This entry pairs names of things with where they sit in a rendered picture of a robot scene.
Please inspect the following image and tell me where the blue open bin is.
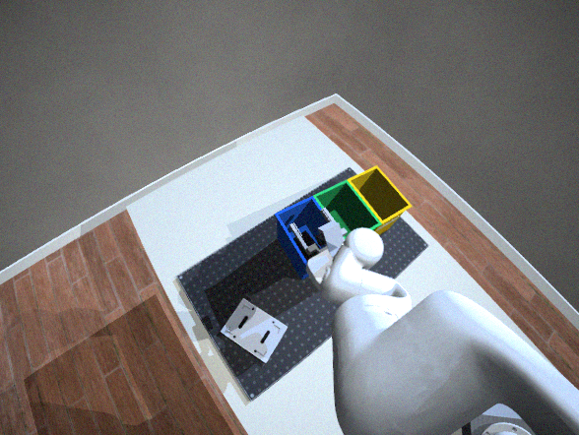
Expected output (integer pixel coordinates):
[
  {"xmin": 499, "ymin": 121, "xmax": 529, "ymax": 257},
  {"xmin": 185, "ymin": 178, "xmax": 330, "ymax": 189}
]
[{"xmin": 275, "ymin": 196, "xmax": 328, "ymax": 280}]

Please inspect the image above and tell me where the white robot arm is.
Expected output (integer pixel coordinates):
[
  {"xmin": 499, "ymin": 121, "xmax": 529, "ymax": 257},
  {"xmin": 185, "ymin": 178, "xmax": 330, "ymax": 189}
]
[{"xmin": 316, "ymin": 221, "xmax": 579, "ymax": 435}]

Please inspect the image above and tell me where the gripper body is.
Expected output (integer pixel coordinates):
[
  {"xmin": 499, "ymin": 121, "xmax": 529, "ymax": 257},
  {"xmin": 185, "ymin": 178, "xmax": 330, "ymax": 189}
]
[{"xmin": 306, "ymin": 249, "xmax": 333, "ymax": 289}]

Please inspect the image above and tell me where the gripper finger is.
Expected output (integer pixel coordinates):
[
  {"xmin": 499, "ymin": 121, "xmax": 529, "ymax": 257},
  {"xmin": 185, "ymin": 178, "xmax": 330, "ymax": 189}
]
[
  {"xmin": 320, "ymin": 208, "xmax": 347, "ymax": 236},
  {"xmin": 289, "ymin": 223, "xmax": 328, "ymax": 256}
]

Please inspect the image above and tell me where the yellow recycle bin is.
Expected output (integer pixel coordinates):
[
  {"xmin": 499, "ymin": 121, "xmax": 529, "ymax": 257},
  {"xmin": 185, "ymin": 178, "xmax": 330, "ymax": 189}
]
[{"xmin": 348, "ymin": 165, "xmax": 412, "ymax": 234}]

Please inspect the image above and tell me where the green bin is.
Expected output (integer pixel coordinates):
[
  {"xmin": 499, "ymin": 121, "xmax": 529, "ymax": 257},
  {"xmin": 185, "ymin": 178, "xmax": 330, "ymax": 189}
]
[{"xmin": 313, "ymin": 180, "xmax": 382, "ymax": 239}]

